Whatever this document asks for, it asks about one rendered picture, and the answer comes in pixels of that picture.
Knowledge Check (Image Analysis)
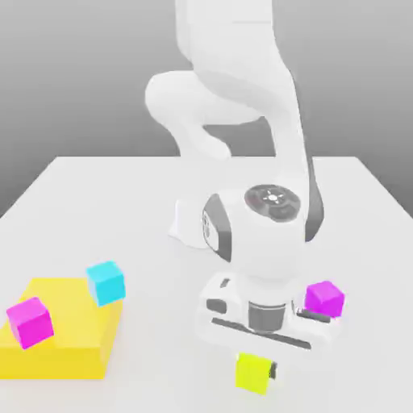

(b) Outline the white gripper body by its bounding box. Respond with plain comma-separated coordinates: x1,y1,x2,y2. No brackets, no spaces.
194,311,340,356

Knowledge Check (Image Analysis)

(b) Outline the small cyan cube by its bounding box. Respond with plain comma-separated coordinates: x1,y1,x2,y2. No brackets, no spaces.
86,260,127,308

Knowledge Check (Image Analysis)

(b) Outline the small purple cube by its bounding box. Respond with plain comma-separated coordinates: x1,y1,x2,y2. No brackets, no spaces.
303,280,346,319

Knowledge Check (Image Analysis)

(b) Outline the large yellow box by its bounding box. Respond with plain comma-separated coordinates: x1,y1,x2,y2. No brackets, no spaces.
0,277,126,381

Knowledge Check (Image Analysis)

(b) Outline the small magenta cube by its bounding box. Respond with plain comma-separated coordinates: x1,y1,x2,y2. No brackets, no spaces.
5,296,55,351

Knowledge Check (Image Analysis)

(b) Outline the small lime cube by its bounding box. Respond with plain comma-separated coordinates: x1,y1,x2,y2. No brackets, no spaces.
234,352,275,397

